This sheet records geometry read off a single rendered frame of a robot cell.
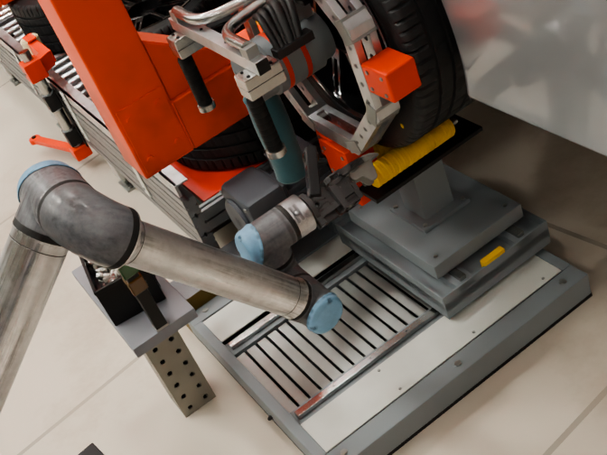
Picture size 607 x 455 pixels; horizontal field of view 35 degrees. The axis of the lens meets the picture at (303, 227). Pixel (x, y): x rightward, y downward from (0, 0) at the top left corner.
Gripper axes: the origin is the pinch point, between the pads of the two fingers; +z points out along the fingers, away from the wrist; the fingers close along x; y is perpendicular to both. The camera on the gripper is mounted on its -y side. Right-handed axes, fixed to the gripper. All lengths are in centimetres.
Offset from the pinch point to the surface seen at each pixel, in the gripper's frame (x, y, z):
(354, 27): 27.2, -19.0, 2.9
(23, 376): -111, -21, -94
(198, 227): -81, -24, -27
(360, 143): -5.2, -4.2, 1.5
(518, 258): -34, 39, 28
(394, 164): -12.5, 3.2, 7.9
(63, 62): -193, -139, -12
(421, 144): -12.8, 2.9, 16.7
